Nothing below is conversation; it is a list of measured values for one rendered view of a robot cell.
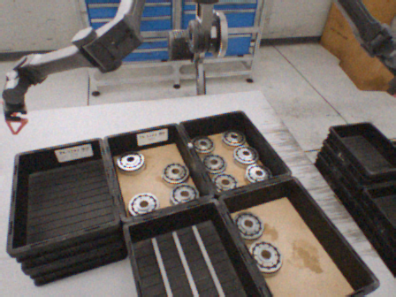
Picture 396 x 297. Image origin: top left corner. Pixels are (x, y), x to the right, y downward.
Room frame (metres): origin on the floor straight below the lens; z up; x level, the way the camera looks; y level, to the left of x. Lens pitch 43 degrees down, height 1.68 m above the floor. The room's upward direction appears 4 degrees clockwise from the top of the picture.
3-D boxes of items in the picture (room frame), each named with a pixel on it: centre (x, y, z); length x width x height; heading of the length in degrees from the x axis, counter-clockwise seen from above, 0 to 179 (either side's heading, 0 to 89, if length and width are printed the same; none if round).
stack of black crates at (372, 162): (1.28, -0.99, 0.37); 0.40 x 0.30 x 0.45; 17
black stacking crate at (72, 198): (0.58, 0.42, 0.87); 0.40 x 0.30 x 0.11; 24
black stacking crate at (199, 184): (0.70, 0.15, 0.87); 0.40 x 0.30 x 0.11; 24
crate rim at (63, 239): (0.58, 0.42, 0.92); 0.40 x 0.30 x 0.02; 24
